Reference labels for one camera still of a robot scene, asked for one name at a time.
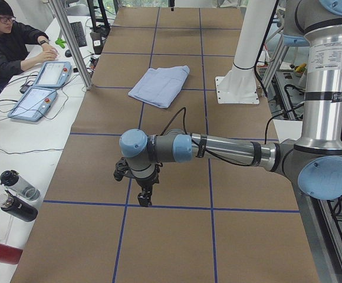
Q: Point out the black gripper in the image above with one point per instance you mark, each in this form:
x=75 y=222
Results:
x=147 y=182

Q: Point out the blue striped button shirt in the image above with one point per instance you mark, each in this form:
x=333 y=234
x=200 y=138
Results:
x=159 y=87

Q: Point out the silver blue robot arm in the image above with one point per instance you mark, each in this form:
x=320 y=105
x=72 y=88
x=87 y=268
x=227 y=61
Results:
x=204 y=39

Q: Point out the lower teach pendant tablet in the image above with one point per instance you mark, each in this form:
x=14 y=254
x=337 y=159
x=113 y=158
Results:
x=34 y=104

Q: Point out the teach pendant tablet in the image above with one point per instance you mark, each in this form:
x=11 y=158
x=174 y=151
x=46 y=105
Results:
x=53 y=74
x=34 y=104

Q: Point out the black water bottle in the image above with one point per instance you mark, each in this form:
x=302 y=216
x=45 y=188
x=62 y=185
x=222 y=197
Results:
x=17 y=207

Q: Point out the clear black-capped water bottle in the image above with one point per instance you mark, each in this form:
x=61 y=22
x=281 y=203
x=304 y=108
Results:
x=12 y=180

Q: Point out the upper teach pendant tablet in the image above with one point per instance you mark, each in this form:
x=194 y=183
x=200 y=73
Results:
x=53 y=74

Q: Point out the black computer mouse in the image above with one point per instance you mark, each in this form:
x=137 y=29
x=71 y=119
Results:
x=67 y=53

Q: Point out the black computer keyboard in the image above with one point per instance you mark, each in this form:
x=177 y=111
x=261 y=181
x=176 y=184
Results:
x=78 y=31

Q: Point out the red water bottle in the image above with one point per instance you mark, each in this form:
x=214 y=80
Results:
x=9 y=254

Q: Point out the white plastic chair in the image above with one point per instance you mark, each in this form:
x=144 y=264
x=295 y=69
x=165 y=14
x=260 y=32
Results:
x=287 y=129

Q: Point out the seated person in black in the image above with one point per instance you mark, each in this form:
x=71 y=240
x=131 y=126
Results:
x=21 y=46

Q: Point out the aluminium frame post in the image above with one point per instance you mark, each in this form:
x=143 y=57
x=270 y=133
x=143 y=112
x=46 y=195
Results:
x=65 y=26

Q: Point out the black camera tripod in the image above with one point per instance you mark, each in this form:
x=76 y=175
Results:
x=100 y=25

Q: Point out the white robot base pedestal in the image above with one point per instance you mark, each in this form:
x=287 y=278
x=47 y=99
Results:
x=239 y=86

